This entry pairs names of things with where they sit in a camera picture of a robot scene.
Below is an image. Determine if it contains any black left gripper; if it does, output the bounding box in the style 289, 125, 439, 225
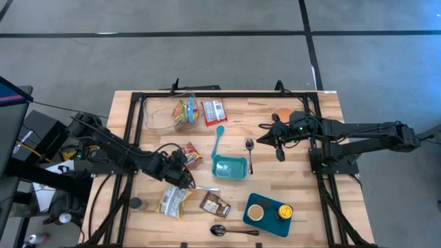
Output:
156, 150, 196, 189

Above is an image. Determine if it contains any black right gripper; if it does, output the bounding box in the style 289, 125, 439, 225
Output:
256, 112, 301, 163

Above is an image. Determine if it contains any yellow chicken ramen packet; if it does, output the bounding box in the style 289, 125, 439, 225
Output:
156, 184, 193, 221

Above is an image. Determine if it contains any red Maruchan ramen packet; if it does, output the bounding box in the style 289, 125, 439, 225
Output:
182, 141, 204, 169

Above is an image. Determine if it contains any lime chili ramen packet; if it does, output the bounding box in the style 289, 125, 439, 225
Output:
172, 99, 190, 130

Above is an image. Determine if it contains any beige-lid seasoning jar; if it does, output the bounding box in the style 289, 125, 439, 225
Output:
247, 203, 265, 222

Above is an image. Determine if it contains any blue-edged clear noodle packet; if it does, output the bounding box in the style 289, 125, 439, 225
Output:
187, 97, 201, 123

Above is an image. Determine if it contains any yellow-lid spice jar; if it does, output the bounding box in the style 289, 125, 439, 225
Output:
275, 203, 294, 221

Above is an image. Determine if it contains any dull steel spoon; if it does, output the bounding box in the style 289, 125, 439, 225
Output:
245, 138, 255, 176

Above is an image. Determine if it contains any bright silver spoon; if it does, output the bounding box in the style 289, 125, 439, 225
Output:
192, 185, 221, 193

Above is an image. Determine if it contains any orange bowl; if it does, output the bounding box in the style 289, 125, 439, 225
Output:
270, 107, 296, 124

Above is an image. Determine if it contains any brown torn snack packet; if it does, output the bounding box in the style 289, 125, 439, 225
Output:
199, 191, 232, 219

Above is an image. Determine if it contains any teal plastic container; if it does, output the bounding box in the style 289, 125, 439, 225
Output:
211, 154, 249, 180

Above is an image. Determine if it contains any teal plastic spoon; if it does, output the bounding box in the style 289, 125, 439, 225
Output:
209, 125, 225, 158

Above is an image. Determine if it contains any black spoon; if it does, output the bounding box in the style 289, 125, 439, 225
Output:
209, 224, 260, 238

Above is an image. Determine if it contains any red packet white label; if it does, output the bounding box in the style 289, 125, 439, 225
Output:
201, 99, 228, 126

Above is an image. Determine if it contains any clear plastic bin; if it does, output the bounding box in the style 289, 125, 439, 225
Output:
143, 91, 201, 132

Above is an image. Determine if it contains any deep blue plastic tray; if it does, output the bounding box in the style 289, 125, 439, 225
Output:
241, 193, 294, 238

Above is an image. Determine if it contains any white-capped bottle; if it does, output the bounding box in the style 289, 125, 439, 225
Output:
54, 212, 73, 225

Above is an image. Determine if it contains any black tripod stand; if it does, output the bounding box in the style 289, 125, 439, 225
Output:
0, 160, 94, 248

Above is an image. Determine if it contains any white paper sheet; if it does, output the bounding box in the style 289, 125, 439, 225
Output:
32, 160, 75, 213

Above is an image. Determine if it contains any black case white logo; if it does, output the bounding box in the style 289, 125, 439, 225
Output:
12, 109, 74, 166

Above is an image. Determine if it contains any silver drink can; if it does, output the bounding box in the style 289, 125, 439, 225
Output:
22, 232, 49, 248

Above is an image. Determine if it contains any grey metal stand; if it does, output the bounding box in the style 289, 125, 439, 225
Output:
415, 123, 441, 145

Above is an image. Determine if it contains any black desktop monitor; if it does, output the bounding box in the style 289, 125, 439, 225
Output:
0, 75, 34, 180

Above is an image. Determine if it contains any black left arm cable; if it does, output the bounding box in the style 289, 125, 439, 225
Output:
152, 142, 186, 156

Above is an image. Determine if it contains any black metal table frame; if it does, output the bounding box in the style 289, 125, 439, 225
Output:
77, 90, 376, 248

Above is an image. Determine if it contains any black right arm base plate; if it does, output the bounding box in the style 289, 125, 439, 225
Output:
308, 147, 360, 176

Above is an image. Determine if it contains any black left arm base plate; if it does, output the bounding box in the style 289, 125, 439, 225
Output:
90, 147, 142, 176

